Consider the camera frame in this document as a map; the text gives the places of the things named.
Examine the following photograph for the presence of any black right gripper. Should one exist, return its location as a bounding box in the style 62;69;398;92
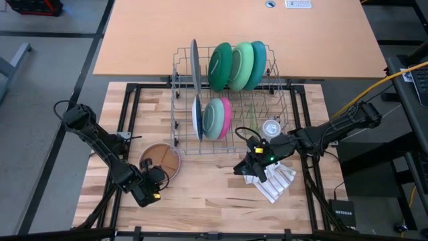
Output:
233;135;298;183

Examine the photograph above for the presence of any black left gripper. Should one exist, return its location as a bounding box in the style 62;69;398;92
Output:
130;158;169;208

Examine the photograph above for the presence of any purple plate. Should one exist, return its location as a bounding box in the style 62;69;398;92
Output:
138;142;183;182

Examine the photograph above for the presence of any pink plate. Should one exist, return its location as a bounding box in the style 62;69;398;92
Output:
217;96;233;141

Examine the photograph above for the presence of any pale sage green plate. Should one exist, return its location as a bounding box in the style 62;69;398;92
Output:
202;97;225;141

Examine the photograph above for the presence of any white and navy plate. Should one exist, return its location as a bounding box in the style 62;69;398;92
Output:
191;94;204;142

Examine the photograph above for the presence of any light green plate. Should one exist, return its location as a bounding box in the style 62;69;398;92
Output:
227;42;255;92

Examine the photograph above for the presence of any teal plate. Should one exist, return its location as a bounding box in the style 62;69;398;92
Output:
243;40;268;91

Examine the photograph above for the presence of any dark green plate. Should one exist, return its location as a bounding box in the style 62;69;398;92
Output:
207;42;233;93

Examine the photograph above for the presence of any white striped towel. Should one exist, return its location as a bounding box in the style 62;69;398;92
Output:
243;162;298;204

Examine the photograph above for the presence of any grey plate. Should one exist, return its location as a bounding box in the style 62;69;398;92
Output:
190;38;202;94

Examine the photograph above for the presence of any light wooden desk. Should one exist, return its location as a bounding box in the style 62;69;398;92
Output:
93;0;389;80

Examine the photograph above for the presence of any white power strip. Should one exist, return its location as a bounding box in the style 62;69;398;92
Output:
284;0;313;9

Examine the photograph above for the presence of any grey bench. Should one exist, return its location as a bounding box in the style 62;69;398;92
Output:
0;42;33;101

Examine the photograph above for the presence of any black keyboard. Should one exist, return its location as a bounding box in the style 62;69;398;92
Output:
409;65;428;108

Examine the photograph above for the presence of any red and black crate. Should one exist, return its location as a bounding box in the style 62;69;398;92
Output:
5;0;64;17

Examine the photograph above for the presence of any grey wire dish rack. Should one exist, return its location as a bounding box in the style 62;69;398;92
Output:
169;45;290;157

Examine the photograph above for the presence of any black metal rig frame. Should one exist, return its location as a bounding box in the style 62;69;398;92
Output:
0;82;428;241

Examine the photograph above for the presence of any black Netgear switch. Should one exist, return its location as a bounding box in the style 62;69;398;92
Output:
329;199;357;229

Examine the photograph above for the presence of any white cable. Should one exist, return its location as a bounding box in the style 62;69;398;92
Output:
381;103;402;120

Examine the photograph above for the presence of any yellow cable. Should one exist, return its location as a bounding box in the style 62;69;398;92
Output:
330;61;428;118

